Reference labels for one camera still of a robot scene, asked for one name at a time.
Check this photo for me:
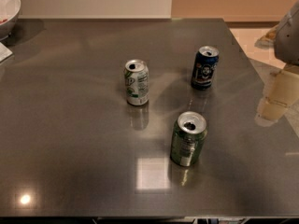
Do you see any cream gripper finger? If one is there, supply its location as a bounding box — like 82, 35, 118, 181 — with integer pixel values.
261, 64, 299, 121

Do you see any blue Pepsi can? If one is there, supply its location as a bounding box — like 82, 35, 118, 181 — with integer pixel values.
191, 46, 219, 90

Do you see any dark green soda can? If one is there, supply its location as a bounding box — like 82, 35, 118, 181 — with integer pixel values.
170, 111, 207, 167

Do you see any white green 7up can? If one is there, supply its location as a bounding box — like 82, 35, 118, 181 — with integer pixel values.
124, 59, 149, 105

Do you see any white bowl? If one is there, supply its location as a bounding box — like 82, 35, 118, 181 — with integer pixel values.
0, 0, 21, 40

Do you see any white paper sheet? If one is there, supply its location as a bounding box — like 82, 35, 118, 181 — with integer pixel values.
0, 42, 13, 62

